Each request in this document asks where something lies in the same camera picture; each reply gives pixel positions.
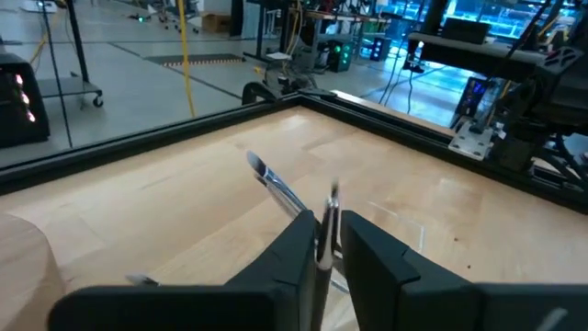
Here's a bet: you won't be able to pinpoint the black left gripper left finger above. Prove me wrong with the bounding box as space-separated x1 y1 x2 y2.
48 210 318 331

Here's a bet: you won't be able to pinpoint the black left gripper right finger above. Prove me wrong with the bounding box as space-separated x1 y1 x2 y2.
340 210 588 331

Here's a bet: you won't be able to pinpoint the black makeup brush silver ferrule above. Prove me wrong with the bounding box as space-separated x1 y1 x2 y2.
245 150 310 221
124 272 161 288
311 180 344 331

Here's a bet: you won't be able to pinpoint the black table edge rim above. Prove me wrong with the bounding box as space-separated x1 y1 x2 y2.
0 89 588 217

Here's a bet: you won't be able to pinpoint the black workbench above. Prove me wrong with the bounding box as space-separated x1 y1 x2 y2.
407 17 548 83

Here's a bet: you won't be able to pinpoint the computer tower green lights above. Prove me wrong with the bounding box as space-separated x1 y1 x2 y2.
328 40 355 74

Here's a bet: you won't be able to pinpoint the black rolling stand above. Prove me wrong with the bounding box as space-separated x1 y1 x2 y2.
36 0 105 109

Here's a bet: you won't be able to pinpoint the black box red lights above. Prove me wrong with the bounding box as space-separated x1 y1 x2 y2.
0 52 51 149

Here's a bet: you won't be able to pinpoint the cardboard box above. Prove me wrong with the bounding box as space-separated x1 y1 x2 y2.
201 12 233 34

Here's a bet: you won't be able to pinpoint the yellow hanging strap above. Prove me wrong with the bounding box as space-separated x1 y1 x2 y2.
176 0 198 119

